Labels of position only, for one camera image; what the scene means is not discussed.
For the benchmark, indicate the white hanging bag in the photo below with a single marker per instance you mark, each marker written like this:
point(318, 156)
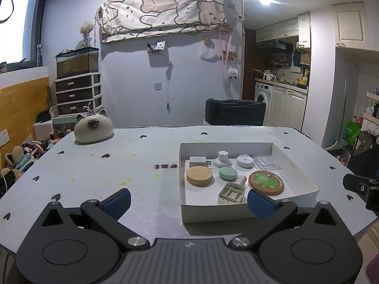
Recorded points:
point(209, 52)

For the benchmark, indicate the beige compartment box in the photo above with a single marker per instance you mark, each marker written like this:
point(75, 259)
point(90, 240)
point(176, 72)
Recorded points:
point(231, 193)

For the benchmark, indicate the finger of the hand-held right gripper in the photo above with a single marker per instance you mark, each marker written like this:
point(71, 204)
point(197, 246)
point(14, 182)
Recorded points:
point(353, 183)
point(373, 198)

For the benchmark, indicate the vase of dried flowers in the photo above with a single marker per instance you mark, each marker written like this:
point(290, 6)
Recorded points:
point(86, 32)

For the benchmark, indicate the black bag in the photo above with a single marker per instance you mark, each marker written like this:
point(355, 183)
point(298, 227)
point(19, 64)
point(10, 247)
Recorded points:
point(43, 117)

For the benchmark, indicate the white sheep plush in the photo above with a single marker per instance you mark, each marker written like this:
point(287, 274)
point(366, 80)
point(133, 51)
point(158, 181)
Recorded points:
point(232, 73)

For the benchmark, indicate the window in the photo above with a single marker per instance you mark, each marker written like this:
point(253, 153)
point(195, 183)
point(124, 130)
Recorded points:
point(17, 26)

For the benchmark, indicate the cream cat-shaped ceramic jar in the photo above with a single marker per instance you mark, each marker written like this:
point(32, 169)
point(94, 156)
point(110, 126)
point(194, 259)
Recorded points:
point(93, 130)

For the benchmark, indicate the white suction cup holder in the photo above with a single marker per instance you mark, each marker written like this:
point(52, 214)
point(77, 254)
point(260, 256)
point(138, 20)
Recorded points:
point(222, 161)

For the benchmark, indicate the green round case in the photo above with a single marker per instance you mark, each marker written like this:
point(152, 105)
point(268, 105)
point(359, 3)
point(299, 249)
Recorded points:
point(228, 174)

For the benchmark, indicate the clear wall holder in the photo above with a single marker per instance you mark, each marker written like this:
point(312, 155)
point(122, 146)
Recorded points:
point(155, 48)

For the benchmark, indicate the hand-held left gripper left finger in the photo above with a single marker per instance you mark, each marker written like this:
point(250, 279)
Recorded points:
point(117, 204)

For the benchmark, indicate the small silver cylinder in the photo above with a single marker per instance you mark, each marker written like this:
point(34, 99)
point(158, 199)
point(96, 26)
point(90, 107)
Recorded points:
point(242, 180)

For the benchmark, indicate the square wall hook plate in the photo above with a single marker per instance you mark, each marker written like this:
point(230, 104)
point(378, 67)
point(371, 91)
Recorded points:
point(158, 87)

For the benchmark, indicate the round green cartoon coaster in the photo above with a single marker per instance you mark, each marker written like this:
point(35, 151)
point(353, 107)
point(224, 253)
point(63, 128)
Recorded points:
point(266, 182)

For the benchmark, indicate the dark drawer cabinet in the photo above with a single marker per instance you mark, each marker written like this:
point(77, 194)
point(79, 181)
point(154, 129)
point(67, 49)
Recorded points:
point(77, 94)

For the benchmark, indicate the clear plastic box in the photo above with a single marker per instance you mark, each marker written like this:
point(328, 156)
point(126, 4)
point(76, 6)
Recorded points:
point(266, 162)

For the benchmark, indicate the cartoon printed cloth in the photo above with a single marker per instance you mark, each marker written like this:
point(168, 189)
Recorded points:
point(162, 11)

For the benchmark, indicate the round wooden lid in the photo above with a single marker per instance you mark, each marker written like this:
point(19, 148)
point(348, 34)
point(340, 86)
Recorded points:
point(199, 176)

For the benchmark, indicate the green bag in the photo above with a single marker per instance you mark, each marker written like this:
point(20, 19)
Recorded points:
point(351, 133)

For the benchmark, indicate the white charger adapter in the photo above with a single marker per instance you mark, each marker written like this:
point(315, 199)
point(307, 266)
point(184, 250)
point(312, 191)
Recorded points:
point(198, 161)

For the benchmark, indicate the round ceiling light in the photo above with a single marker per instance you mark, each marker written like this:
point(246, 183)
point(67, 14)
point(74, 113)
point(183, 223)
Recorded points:
point(266, 0)

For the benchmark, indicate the white wall socket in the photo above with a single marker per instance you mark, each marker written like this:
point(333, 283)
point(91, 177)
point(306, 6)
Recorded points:
point(3, 137)

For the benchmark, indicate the white cardboard box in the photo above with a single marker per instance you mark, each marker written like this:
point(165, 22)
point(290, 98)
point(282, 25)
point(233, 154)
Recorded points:
point(299, 183)

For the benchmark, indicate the white kitchen cabinets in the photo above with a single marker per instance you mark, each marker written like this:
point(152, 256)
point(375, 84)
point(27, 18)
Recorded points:
point(278, 31)
point(288, 106)

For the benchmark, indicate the white upper kitchen cabinets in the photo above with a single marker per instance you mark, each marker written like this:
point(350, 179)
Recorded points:
point(278, 31)

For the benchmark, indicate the glass fish tank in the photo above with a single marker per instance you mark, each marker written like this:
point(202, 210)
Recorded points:
point(77, 63)

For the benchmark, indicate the pile of floor clutter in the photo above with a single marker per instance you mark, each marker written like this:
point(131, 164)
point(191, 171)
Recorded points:
point(20, 159)

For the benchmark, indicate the white washing machine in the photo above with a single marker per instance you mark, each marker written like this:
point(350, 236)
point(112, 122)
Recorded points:
point(263, 100)

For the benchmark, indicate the white lower kitchen cabinets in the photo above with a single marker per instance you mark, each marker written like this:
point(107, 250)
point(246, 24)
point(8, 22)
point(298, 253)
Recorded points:
point(288, 106)

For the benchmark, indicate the small metal ornament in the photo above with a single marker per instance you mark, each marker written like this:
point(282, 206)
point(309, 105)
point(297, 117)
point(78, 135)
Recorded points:
point(89, 111)

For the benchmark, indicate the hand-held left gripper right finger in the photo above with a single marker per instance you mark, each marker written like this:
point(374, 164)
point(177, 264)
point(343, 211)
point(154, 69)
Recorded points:
point(260, 207)

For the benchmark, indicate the white round case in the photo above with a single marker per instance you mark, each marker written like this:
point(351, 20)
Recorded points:
point(245, 162)

